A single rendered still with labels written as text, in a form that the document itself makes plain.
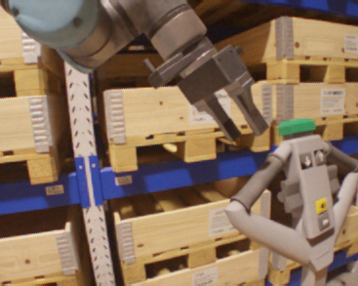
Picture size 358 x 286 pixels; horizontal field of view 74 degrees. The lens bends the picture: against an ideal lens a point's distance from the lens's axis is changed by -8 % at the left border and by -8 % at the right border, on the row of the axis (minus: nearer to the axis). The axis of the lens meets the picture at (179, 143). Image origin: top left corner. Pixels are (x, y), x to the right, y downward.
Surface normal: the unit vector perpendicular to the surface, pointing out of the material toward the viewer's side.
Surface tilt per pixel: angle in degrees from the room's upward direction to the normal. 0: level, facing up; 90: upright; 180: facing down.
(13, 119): 90
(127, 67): 90
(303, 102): 90
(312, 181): 74
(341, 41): 90
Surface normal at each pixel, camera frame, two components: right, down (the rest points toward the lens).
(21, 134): 0.33, 0.16
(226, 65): 0.43, -0.14
